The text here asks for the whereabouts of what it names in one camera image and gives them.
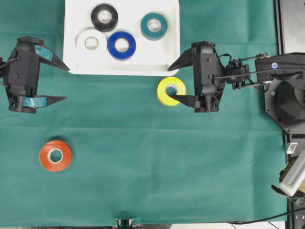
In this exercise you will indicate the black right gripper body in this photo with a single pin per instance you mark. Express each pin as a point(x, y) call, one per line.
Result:
point(206, 66)

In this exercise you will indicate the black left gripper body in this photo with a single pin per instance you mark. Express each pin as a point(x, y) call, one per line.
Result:
point(21, 75)

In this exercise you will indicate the white plastic tray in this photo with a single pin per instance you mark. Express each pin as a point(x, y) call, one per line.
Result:
point(151, 58)

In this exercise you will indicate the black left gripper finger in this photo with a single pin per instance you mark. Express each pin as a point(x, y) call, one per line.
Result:
point(47, 56)
point(41, 101)

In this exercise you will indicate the white perforated device box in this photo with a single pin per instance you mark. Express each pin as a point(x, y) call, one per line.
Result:
point(295, 176)

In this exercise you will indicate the black tape roll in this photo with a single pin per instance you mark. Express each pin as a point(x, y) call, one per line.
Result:
point(104, 26)

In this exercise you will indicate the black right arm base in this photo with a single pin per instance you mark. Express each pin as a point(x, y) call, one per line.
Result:
point(285, 105)

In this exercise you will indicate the teal tape roll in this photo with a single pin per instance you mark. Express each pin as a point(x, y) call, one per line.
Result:
point(161, 22)

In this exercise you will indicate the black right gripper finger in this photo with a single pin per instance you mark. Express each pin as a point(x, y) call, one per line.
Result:
point(188, 100)
point(185, 60)

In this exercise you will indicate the red tape roll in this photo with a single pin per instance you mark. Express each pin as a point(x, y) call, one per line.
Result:
point(45, 156)

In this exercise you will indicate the yellow tape roll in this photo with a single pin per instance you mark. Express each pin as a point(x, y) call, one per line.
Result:
point(174, 83)

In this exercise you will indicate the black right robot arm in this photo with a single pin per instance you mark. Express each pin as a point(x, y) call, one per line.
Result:
point(288, 67)

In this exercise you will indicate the white tape roll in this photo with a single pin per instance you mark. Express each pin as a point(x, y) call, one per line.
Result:
point(92, 41)

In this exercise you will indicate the blue tape roll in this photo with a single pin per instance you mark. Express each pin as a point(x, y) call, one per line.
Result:
point(122, 56)

